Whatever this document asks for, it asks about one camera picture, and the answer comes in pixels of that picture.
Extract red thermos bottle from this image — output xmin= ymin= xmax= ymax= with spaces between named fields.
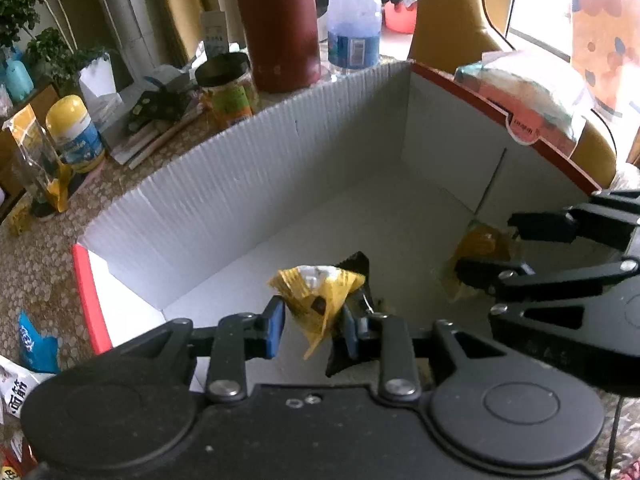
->
xmin=234 ymin=0 xmax=322 ymax=95

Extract tan giraffe figure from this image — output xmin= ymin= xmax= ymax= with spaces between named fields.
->
xmin=406 ymin=0 xmax=503 ymax=63

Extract tissue pack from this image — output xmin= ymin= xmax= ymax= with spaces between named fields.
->
xmin=454 ymin=52 xmax=588 ymax=158

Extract green potted plant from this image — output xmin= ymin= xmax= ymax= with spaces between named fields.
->
xmin=0 ymin=0 xmax=108 ymax=91

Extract white planter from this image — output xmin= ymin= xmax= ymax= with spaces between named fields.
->
xmin=79 ymin=55 xmax=123 ymax=111

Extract clear water bottle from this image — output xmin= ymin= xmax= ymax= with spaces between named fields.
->
xmin=326 ymin=0 xmax=382 ymax=78

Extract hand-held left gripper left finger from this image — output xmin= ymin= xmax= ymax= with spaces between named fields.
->
xmin=112 ymin=296 xmax=287 ymax=403

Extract grey standing air conditioner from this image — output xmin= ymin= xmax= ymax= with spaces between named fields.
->
xmin=87 ymin=0 xmax=173 ymax=81

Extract white papers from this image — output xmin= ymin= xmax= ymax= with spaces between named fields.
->
xmin=105 ymin=65 xmax=211 ymax=171

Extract tan curtain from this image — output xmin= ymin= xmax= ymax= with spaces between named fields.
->
xmin=150 ymin=0 xmax=241 ymax=61

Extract pale pink stick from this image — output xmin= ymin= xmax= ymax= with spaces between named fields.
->
xmin=112 ymin=110 xmax=206 ymax=170

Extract yellow snack packet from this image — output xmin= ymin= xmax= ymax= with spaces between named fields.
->
xmin=270 ymin=265 xmax=368 ymax=361

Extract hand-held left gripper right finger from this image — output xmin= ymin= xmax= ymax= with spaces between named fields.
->
xmin=340 ymin=306 xmax=506 ymax=401

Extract light blue jug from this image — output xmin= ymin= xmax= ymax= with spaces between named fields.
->
xmin=2 ymin=57 xmax=35 ymax=103

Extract orange pastry clear packet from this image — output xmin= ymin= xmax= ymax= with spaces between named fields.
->
xmin=442 ymin=222 xmax=516 ymax=303

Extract clear yellow-trimmed bag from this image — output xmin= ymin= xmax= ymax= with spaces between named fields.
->
xmin=2 ymin=105 xmax=71 ymax=216

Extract orange spotted fabric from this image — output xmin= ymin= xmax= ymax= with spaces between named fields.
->
xmin=570 ymin=0 xmax=640 ymax=126

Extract window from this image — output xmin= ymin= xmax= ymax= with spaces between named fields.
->
xmin=480 ymin=0 xmax=576 ymax=61

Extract yellow-lidded jar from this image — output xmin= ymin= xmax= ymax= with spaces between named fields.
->
xmin=45 ymin=95 xmax=107 ymax=173

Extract black-lidded glass jar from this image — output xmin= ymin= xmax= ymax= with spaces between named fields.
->
xmin=194 ymin=52 xmax=260 ymax=128

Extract red cardboard box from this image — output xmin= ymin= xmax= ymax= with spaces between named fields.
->
xmin=71 ymin=59 xmax=603 ymax=396

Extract blue snack packet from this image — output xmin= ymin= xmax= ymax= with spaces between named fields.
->
xmin=17 ymin=310 xmax=61 ymax=375

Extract red basin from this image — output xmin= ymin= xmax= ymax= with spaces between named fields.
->
xmin=381 ymin=0 xmax=418 ymax=35

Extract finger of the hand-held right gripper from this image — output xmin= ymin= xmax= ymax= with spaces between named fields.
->
xmin=507 ymin=190 xmax=640 ymax=252
xmin=455 ymin=256 xmax=640 ymax=302

